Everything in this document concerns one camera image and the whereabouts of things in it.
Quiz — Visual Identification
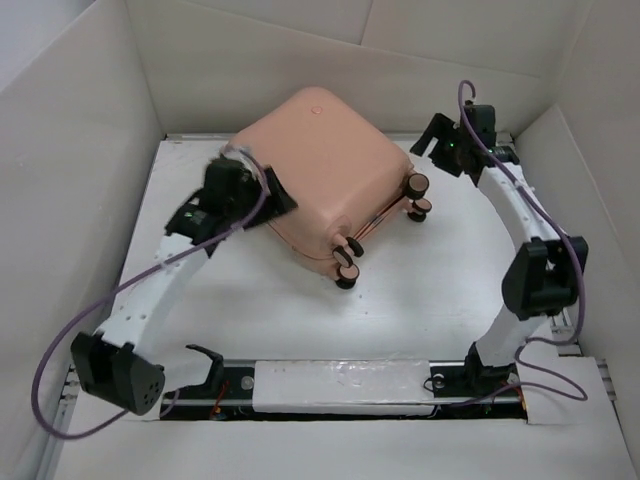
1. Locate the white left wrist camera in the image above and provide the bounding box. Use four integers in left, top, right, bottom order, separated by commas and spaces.
219, 144, 261, 169

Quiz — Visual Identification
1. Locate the black base rail with white cover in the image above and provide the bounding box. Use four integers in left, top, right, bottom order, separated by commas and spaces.
159, 360, 527, 422

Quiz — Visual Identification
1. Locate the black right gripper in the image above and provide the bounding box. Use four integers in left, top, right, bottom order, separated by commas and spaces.
410, 112, 470, 177

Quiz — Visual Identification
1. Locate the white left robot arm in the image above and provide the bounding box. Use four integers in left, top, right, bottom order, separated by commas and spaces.
71, 155, 297, 416

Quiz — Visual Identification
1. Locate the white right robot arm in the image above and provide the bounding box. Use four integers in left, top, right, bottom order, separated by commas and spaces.
410, 100, 589, 397

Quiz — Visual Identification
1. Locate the pink hard-shell suitcase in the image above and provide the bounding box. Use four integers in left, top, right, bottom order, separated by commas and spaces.
228, 87, 432, 290

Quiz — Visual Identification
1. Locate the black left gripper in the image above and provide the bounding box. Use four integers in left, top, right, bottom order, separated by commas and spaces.
226, 167, 295, 229

